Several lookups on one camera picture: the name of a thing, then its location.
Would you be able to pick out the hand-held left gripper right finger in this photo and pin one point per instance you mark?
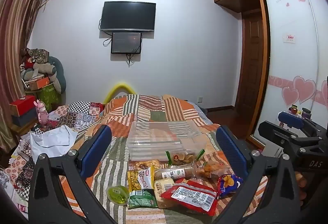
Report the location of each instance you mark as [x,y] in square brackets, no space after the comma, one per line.
[232,148]

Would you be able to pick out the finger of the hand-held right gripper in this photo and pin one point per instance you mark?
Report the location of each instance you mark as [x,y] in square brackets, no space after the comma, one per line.
[274,136]
[290,120]

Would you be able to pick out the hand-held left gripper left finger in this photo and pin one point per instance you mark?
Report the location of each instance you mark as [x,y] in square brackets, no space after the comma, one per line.
[98,148]

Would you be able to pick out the clear packet of orange crisps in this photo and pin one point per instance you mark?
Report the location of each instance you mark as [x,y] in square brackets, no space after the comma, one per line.
[212,166]

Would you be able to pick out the blue and orange snack packet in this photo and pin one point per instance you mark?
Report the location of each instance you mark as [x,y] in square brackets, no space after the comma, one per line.
[229,184]

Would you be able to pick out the brown biscuit pack white label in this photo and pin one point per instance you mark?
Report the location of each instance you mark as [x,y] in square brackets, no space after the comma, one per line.
[176,171]

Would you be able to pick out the red snack packet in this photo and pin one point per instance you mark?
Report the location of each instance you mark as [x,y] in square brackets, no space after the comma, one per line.
[191,195]

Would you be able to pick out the clear plastic container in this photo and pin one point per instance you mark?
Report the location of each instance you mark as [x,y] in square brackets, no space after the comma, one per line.
[164,136]

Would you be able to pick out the green pea packet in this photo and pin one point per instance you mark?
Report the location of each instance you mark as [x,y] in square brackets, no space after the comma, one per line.
[142,199]

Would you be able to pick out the pale yellow cake packet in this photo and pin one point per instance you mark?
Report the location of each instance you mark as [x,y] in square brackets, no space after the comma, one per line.
[162,185]

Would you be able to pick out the person's right hand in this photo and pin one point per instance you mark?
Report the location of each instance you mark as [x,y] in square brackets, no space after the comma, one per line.
[301,183]

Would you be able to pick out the checked patchwork quilt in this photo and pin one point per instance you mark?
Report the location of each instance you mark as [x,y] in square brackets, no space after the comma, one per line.
[74,113]

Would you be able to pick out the white cloth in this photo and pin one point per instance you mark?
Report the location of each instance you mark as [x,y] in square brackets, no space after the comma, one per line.
[53,138]

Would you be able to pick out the orange patterned snack packet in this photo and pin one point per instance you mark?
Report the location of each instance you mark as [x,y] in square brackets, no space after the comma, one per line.
[144,163]

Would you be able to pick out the green jelly cup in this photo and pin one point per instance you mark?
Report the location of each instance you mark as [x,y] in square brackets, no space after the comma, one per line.
[117,194]

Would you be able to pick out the clear cracker packet green trim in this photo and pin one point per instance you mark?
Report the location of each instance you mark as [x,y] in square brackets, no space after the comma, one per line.
[182,157]

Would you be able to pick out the yellow cracker packet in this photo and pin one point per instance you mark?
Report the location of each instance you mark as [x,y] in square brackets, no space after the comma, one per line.
[141,177]

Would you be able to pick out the white wardrobe door pink hearts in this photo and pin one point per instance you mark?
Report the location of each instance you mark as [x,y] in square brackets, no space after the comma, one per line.
[292,65]

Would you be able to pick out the pink toy rabbit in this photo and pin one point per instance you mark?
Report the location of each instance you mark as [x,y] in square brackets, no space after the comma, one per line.
[42,112]

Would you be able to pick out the yellow foam hoop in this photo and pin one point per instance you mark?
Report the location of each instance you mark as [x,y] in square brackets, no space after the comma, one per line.
[120,85]

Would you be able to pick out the green bag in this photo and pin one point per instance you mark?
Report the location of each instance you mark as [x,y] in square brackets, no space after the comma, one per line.
[50,97]

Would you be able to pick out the brown wooden door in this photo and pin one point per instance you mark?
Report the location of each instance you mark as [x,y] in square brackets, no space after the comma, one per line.
[252,60]

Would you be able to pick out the striped patchwork bedspread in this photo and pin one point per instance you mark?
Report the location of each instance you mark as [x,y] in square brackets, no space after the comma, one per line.
[158,108]

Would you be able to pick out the wooden nightstand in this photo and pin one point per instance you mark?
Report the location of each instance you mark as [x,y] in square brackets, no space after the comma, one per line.
[24,130]

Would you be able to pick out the grey box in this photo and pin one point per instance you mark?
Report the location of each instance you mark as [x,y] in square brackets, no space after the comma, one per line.
[25,118]

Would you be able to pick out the red and white sticker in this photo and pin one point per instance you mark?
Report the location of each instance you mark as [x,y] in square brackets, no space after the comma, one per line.
[290,38]

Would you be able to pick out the grey-green cushion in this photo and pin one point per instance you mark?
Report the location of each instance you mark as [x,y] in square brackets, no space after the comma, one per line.
[59,72]

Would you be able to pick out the red box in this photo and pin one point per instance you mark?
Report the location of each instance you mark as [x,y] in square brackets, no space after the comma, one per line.
[23,104]

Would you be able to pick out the orange box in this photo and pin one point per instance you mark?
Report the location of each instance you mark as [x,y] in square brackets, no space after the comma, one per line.
[38,82]

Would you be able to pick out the pile of cloth and plush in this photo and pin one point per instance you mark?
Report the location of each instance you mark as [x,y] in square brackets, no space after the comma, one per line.
[37,60]

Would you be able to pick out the striped brown curtain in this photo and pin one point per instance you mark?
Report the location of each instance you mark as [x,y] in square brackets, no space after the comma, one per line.
[15,47]

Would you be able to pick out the white wall socket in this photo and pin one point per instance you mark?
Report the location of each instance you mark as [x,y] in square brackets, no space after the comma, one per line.
[200,99]

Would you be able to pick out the small black wall monitor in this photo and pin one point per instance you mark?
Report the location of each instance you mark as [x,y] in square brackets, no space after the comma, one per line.
[126,42]

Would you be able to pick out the black wall television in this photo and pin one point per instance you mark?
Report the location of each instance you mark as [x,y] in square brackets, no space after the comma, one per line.
[128,16]

